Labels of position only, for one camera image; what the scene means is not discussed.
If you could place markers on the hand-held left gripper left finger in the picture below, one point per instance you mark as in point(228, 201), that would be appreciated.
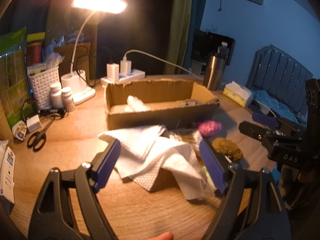
point(107, 165)

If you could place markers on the white cloth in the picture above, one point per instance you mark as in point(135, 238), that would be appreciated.
point(135, 103)

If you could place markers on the small white box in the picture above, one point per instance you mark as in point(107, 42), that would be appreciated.
point(33, 123)

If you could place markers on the white square charger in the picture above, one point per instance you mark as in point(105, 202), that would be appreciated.
point(112, 71)

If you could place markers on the steel tumbler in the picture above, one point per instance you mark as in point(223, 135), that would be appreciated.
point(213, 72)

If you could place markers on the white power strip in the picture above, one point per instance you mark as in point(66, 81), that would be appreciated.
point(135, 75)

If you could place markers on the white waffle towel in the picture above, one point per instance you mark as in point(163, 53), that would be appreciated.
point(135, 140)
point(175, 165)

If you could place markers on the green curtain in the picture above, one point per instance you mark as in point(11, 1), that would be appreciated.
point(181, 27)

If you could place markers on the yellow tissue box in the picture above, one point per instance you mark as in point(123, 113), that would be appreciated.
point(237, 93)

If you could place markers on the black appliance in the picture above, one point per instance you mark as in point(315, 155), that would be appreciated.
point(215, 42)

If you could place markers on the grey padded headboard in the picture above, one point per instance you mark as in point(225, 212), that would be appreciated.
point(277, 75)

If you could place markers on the person's left hand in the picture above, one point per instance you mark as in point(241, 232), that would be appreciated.
point(161, 236)

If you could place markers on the white plastic bags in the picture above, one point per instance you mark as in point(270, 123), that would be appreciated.
point(53, 52)

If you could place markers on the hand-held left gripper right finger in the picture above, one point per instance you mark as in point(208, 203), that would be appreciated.
point(212, 165)

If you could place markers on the white plastic basket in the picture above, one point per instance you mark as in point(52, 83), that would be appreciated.
point(46, 87)

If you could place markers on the green printed package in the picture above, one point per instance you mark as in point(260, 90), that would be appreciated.
point(13, 80)

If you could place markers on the black scissors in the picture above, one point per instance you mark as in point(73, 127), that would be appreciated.
point(40, 136)

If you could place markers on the brown paper bag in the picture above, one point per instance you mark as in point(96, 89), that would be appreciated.
point(66, 60)

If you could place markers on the white pill bottle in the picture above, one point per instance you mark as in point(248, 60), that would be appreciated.
point(68, 100)
point(56, 95)

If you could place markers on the brown cardboard box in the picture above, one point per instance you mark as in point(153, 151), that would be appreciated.
point(160, 116)

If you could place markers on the white printed carton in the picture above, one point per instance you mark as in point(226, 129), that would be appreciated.
point(7, 177)

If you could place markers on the pink knitted pouch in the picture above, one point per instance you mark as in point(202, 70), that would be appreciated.
point(210, 127)

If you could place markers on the white desk lamp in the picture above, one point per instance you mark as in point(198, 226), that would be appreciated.
point(80, 90)

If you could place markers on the red jar yellow lid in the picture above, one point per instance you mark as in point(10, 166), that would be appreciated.
point(35, 50)

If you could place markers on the blue blanket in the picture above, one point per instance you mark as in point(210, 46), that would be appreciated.
point(280, 105)

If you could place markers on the clear water bottle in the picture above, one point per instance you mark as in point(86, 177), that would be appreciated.
point(223, 48)

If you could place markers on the black pocket tool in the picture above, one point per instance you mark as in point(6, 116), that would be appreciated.
point(52, 112)

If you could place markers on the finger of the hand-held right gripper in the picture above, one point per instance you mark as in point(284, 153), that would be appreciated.
point(265, 120)
point(252, 130)

